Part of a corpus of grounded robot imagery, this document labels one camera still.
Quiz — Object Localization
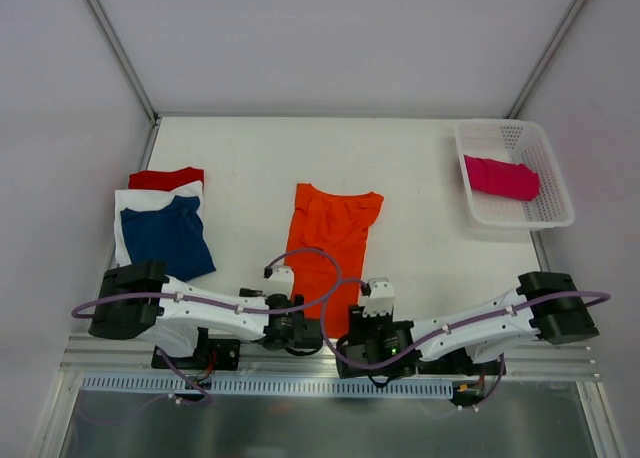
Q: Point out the aluminium frame post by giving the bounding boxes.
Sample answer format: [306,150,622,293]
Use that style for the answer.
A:
[83,0,159,124]
[504,0,591,119]

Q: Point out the pink t shirt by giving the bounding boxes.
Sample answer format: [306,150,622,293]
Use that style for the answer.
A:
[464,155,540,202]

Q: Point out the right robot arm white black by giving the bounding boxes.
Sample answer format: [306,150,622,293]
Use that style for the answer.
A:
[335,271,611,379]

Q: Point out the left aluminium frame post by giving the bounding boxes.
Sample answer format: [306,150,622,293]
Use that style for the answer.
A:
[83,0,159,124]

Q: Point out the red folded t shirt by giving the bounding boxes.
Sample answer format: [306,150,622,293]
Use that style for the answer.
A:
[128,167,205,191]

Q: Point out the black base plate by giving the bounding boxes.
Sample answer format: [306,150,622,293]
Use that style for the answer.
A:
[168,336,240,372]
[416,348,502,376]

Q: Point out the orange t shirt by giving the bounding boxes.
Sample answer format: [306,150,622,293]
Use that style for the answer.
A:
[282,182,385,340]

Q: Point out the white plastic basket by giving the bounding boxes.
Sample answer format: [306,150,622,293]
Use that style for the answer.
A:
[454,119,575,231]

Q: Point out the blue folded t shirt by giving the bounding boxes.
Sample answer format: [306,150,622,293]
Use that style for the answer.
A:
[120,196,216,281]

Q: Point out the right aluminium frame post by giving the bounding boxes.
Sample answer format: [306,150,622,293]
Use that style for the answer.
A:
[504,0,591,119]

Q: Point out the white folded t shirt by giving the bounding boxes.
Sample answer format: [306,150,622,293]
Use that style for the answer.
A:
[114,181,204,266]

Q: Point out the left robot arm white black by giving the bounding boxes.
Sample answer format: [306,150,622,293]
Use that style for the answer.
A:
[88,261,324,368]

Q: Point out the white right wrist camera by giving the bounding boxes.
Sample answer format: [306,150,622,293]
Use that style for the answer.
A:
[363,278,396,318]

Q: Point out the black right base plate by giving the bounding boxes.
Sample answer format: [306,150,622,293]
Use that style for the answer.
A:
[416,348,502,376]

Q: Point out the aluminium mounting rail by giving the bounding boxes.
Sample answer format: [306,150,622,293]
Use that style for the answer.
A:
[60,333,602,382]

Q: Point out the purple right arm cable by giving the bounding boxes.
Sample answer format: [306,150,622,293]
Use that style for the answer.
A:
[321,277,612,413]

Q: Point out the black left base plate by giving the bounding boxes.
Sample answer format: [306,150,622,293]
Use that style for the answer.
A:
[168,336,240,372]

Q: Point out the white slotted cable duct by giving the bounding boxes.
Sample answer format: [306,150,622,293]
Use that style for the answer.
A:
[80,373,454,400]

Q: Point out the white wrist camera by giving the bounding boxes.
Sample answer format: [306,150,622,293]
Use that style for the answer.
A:
[264,265,295,286]
[363,278,396,318]

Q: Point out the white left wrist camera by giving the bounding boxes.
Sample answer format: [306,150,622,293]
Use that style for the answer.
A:
[264,265,295,286]

